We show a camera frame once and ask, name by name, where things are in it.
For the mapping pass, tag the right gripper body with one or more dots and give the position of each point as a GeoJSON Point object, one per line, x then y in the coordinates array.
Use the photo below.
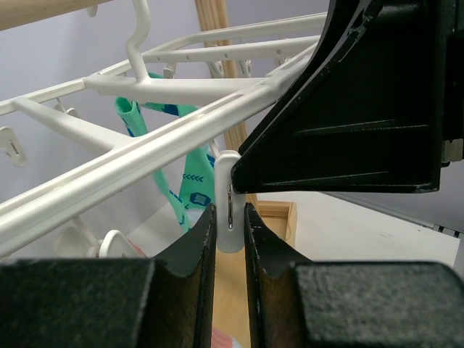
{"type": "Point", "coordinates": [452, 150]}

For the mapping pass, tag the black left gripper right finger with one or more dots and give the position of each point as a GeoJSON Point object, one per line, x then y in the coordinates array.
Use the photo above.
{"type": "Point", "coordinates": [296, 302]}

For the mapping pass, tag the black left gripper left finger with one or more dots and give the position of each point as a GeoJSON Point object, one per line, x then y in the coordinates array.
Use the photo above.
{"type": "Point", "coordinates": [163, 301]}

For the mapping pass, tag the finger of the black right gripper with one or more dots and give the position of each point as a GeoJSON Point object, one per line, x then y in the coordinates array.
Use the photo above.
{"type": "Point", "coordinates": [365, 113]}

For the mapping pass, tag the wooden hanging rack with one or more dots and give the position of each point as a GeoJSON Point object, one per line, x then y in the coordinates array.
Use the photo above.
{"type": "Point", "coordinates": [228, 82]}

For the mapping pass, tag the right green blue sock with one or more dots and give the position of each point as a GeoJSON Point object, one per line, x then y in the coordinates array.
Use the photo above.
{"type": "Point", "coordinates": [197, 185]}

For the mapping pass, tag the green blue sock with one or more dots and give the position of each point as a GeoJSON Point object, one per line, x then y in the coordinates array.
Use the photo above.
{"type": "Point", "coordinates": [130, 114]}
{"type": "Point", "coordinates": [197, 185]}

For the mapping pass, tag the left green blue sock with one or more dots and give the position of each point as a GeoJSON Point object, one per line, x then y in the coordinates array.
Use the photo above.
{"type": "Point", "coordinates": [130, 114]}

